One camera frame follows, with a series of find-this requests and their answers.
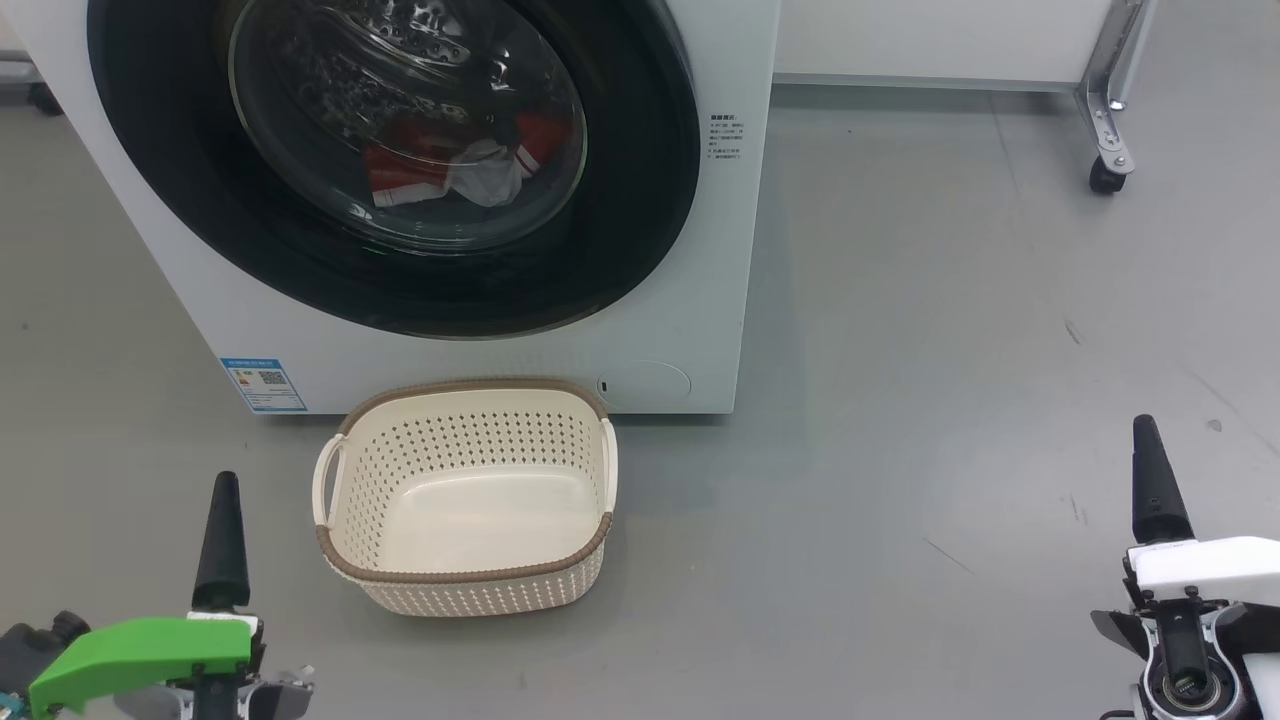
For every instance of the washing machine glass door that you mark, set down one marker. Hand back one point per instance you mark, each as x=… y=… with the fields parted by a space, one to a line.
x=640 y=200

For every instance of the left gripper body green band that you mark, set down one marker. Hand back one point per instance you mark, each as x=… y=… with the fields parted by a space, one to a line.
x=140 y=650

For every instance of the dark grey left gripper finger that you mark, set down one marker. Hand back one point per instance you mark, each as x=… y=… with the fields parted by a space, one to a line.
x=222 y=550

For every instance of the small black text label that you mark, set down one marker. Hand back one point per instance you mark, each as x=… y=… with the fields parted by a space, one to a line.
x=725 y=135

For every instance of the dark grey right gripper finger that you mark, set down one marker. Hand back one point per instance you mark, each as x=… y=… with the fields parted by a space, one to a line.
x=1158 y=500

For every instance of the red garment with white trim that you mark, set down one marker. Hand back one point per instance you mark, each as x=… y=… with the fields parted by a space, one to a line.
x=400 y=165

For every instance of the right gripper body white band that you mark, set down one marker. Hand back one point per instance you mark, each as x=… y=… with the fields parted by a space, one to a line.
x=1210 y=565

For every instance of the round drain filter cover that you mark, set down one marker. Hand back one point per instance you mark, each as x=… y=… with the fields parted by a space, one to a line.
x=645 y=385

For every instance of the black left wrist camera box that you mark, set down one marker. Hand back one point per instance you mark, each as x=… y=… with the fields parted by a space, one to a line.
x=35 y=645

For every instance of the cream perforated laundry basket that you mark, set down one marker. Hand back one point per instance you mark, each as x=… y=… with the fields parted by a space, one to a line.
x=470 y=500

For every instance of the white front-load washing machine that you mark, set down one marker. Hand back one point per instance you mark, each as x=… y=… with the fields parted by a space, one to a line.
x=700 y=300

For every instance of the white garment with red sleeve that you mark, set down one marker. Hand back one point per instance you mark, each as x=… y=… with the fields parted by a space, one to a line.
x=490 y=175

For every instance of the black caster wheel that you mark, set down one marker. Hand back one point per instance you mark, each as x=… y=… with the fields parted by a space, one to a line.
x=1105 y=178

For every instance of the silver metal cart leg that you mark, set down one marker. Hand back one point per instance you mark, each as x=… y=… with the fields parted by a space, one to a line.
x=1105 y=90

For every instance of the white cart panel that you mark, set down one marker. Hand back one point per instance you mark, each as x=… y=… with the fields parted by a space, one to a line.
x=930 y=40

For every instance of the blue energy label sticker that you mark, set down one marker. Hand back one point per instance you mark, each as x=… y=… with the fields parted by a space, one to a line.
x=262 y=385

